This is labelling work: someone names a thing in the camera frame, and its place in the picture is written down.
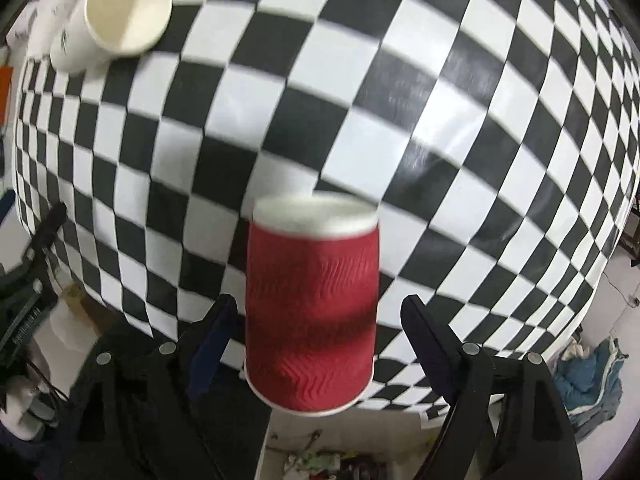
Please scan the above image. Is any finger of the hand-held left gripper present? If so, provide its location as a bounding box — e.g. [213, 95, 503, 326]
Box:
[27, 202, 69, 262]

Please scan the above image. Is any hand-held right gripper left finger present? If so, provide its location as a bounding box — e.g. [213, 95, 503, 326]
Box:
[65, 293, 273, 480]

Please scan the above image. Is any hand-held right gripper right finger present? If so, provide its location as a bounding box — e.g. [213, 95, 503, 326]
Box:
[401, 295, 584, 480]

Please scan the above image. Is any red ribbed paper cup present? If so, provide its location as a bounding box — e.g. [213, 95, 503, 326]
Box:
[243, 192, 381, 416]

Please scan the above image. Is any white paper cup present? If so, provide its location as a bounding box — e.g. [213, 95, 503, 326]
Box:
[49, 0, 173, 74]

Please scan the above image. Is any orange object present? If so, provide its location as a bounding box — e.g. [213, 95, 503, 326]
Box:
[0, 66, 14, 126]

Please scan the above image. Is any colourful floor clutter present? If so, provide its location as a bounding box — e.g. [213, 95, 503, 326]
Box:
[267, 429, 437, 480]

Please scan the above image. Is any blue cloth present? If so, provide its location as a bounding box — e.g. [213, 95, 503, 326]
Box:
[552, 337, 629, 442]

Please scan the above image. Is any white plastic bag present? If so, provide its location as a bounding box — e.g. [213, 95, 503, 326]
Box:
[10, 0, 93, 63]

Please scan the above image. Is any black and white checkered tablecloth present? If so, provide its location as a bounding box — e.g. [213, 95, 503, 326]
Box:
[10, 0, 640, 418]

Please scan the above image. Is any thin black cable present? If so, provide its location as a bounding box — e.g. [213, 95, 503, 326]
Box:
[600, 270, 640, 311]

